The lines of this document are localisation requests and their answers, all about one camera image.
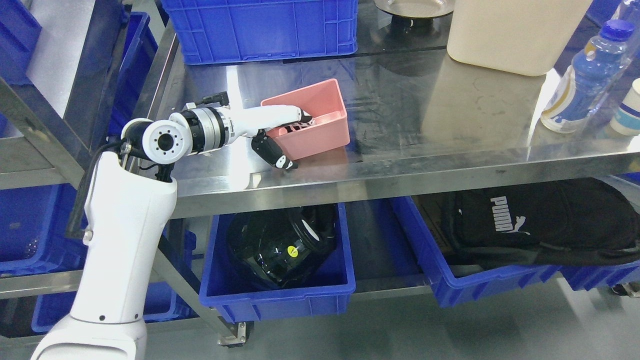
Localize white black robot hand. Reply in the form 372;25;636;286
226;104;314;171

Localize pink plastic storage box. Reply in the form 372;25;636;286
260;78;351;162

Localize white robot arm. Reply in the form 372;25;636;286
31;91;233;360

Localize steel shelf rack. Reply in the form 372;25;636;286
0;0;151;351

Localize blue bin left shelf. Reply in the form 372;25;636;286
0;184;87;277

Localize cream plastic container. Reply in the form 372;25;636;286
446;0;591;76

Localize blue crate on table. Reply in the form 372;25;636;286
162;0;359;65

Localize black glossy helmet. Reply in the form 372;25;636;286
226;203;338;290

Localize stainless steel cart table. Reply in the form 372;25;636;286
130;0;640;348

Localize blue bin with helmet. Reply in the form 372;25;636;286
198;202;356;323

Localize black Puma backpack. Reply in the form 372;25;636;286
441;177;639;270

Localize blue drink bottle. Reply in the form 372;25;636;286
540;19;635;133

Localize blue bin with backpack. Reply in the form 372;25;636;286
389;178;639;308

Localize white blue paper cup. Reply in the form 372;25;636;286
610;78;640;136

